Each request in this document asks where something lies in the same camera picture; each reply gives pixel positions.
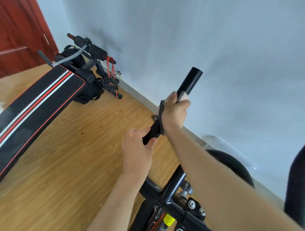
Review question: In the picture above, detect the person's right hand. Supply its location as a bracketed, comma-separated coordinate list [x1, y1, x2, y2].
[161, 92, 191, 134]

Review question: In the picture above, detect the black red-striped sit-up bench pad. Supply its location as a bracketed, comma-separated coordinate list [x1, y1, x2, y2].
[0, 65, 86, 183]

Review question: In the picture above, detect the silver adjustment knob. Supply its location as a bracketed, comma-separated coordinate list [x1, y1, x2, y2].
[179, 180, 194, 198]

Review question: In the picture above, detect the black metal bench frame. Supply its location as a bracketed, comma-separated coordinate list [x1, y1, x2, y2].
[81, 57, 123, 100]

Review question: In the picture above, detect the person's left forearm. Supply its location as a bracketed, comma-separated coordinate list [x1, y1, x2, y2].
[86, 171, 150, 231]

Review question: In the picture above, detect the person's left hand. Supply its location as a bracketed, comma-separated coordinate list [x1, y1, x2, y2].
[122, 128, 158, 174]

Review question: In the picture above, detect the black and white coil spring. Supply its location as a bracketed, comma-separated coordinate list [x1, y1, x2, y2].
[52, 44, 88, 68]

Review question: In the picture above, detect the black padded bike part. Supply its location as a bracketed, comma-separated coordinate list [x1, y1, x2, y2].
[284, 144, 305, 228]

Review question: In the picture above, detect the black exercise bike frame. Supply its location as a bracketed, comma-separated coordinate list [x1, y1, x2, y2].
[129, 164, 213, 231]

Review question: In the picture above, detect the black backpack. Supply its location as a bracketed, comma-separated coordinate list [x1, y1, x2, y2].
[55, 45, 104, 105]

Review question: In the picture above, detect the black foam roller bar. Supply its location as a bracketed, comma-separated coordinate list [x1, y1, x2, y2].
[67, 33, 117, 65]

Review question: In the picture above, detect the dark grey bench handle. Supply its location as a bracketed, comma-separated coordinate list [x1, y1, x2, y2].
[37, 50, 53, 68]

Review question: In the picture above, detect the red resistance band with handle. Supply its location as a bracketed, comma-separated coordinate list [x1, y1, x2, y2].
[101, 56, 120, 98]

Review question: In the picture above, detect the black handlebar tube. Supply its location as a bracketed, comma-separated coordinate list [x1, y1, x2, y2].
[142, 67, 203, 146]

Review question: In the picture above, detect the red-brown wooden door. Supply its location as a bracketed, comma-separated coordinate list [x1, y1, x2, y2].
[0, 0, 59, 79]

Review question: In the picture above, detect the person's right forearm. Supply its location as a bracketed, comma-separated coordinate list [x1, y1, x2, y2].
[164, 126, 304, 231]

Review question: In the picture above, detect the black bike saddle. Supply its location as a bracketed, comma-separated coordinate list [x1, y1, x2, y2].
[206, 149, 255, 189]

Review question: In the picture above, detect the yellow sticker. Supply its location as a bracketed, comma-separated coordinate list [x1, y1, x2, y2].
[163, 213, 176, 227]

